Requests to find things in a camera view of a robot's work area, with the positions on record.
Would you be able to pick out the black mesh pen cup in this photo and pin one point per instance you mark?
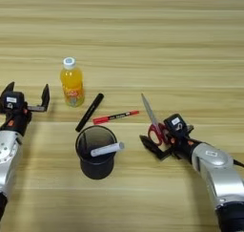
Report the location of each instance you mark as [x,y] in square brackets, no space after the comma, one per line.
[97,167]

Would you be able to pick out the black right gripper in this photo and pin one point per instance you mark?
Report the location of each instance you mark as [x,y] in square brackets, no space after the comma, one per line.
[184,145]

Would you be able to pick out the orange juice bottle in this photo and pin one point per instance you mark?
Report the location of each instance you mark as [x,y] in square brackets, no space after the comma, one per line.
[72,83]

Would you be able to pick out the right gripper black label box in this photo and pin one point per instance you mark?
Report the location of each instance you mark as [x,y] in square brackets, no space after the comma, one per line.
[175,124]

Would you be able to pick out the black marker pen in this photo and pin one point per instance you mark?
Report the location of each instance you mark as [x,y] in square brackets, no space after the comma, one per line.
[89,112]

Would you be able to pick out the grey white marker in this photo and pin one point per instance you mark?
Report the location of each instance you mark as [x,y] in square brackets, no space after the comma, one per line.
[106,149]

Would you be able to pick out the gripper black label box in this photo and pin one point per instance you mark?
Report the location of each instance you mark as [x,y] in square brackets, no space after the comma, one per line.
[175,124]
[12,100]

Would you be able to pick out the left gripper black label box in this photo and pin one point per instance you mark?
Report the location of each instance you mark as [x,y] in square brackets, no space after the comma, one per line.
[12,100]

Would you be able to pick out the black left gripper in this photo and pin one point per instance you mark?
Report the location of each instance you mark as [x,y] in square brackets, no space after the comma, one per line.
[17,122]

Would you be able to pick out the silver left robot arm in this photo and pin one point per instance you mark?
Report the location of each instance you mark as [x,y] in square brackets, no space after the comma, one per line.
[8,159]

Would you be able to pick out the red capped marker pen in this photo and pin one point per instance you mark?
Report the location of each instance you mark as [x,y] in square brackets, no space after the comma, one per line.
[111,117]

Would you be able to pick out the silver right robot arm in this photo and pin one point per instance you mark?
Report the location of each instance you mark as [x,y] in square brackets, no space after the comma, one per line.
[219,175]

